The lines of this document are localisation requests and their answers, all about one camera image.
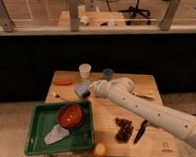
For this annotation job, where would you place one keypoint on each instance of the red bowl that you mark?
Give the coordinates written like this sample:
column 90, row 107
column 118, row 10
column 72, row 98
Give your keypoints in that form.
column 71, row 116

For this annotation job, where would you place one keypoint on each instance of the bunch of dark grapes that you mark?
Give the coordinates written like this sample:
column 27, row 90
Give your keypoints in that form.
column 125, row 130

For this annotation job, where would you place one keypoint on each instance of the blue plastic cup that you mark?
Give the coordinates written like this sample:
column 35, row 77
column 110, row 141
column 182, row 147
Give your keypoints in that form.
column 107, row 74

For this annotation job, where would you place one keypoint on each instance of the grey cloth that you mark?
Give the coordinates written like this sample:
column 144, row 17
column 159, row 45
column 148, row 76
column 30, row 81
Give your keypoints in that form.
column 56, row 134

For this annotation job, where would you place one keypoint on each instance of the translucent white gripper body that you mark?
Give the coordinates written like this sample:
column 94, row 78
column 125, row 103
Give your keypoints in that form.
column 99, row 88

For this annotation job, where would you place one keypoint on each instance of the black office chair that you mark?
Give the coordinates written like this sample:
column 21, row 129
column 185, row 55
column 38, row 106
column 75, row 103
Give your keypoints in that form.
column 135, row 10

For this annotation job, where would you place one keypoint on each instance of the background wooden table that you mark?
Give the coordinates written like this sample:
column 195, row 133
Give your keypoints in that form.
column 95, row 19

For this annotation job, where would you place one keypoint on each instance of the white paper cup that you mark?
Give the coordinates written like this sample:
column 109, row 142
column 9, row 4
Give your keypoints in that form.
column 85, row 70

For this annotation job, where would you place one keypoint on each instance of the green plastic tray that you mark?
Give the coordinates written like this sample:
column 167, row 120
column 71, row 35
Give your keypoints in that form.
column 44, row 118

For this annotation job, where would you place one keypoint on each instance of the yellow apple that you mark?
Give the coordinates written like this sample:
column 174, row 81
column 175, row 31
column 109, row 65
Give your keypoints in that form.
column 99, row 150

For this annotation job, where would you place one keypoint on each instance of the blue sponge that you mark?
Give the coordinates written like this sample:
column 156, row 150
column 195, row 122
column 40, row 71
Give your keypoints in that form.
column 83, row 89

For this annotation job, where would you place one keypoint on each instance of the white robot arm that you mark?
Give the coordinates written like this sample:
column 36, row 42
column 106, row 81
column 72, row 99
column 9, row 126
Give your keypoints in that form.
column 120, row 91

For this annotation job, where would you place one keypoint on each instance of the wooden handled brush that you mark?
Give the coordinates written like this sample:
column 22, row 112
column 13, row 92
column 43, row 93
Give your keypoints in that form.
column 144, row 95

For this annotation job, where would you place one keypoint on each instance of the black knife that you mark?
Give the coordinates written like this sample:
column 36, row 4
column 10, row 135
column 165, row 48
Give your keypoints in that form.
column 141, row 131

